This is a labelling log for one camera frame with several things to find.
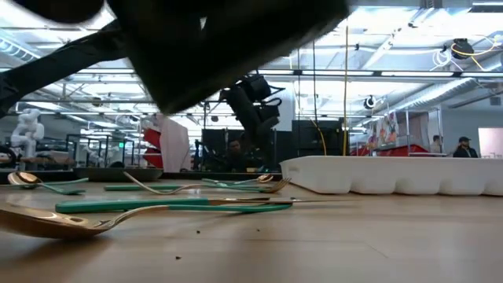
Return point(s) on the white cloth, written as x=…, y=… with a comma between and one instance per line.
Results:
x=175, y=149

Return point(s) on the white humanoid robot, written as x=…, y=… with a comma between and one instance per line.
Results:
x=27, y=129

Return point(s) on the black partition panels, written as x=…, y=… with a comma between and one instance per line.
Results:
x=212, y=149

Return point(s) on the black aluminium table frame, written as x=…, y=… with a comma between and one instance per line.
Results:
x=220, y=177

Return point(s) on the black cabinet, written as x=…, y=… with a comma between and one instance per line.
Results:
x=306, y=137

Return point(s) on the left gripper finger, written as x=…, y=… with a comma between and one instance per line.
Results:
x=263, y=151

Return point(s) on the white cutlery tray organizer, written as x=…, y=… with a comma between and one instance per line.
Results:
x=393, y=173

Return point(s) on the red bin rack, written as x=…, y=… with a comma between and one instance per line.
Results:
x=152, y=157

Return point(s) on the colourful poster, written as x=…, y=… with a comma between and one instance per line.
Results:
x=387, y=131

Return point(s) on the red table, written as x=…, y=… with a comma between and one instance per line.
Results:
x=408, y=150

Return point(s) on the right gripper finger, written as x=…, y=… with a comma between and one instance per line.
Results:
x=177, y=82

